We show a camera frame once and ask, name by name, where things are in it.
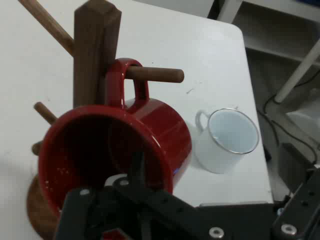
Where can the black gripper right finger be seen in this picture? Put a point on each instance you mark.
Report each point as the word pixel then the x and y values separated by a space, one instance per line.
pixel 300 212

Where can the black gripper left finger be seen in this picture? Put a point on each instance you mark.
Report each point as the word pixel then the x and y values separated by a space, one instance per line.
pixel 155 207

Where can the red speckled enamel mug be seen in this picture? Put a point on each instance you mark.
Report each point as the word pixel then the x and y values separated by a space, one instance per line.
pixel 155 120

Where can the white enamel mug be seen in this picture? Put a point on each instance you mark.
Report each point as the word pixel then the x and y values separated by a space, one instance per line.
pixel 212 160

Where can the clear plastic bag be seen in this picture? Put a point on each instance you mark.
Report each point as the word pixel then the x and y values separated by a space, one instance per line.
pixel 305 122

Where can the white slanted pole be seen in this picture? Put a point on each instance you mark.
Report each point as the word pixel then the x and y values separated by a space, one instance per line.
pixel 295 75

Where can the dark wooden mug tree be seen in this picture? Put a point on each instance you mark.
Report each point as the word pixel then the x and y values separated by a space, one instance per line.
pixel 92 50

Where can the white shelf unit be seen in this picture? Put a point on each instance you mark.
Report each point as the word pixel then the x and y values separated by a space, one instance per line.
pixel 275 25

